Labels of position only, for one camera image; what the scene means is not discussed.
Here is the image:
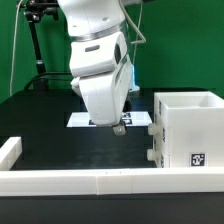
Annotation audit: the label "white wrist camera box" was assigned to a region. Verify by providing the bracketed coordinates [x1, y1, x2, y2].
[69, 32, 127, 77]

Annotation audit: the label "white front drawer box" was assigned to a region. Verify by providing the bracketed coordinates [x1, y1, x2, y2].
[147, 149, 170, 168]

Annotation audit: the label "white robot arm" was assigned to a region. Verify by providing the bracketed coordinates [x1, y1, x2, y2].
[58, 0, 141, 135]

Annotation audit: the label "white hanging cable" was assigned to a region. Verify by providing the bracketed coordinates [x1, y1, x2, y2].
[9, 0, 26, 98]

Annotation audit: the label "white fiducial marker plate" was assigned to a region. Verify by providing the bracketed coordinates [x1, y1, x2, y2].
[66, 111, 154, 128]

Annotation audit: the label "white U-shaped fence wall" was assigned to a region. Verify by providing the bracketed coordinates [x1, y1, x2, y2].
[0, 137, 224, 196]

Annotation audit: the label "white drawer cabinet frame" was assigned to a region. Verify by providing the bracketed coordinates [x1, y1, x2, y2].
[153, 91, 224, 168]

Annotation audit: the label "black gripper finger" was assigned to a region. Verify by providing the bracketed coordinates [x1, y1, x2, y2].
[113, 120, 127, 136]

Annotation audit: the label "black camera tripod stand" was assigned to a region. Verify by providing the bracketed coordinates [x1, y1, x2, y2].
[20, 0, 69, 92]

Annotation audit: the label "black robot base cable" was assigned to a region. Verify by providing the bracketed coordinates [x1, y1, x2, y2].
[23, 70, 73, 93]

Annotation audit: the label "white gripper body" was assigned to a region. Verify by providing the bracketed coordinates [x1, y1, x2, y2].
[79, 60, 132, 126]

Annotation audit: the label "white drawer box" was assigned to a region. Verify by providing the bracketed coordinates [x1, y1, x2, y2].
[148, 123, 165, 137]
[147, 149, 170, 168]

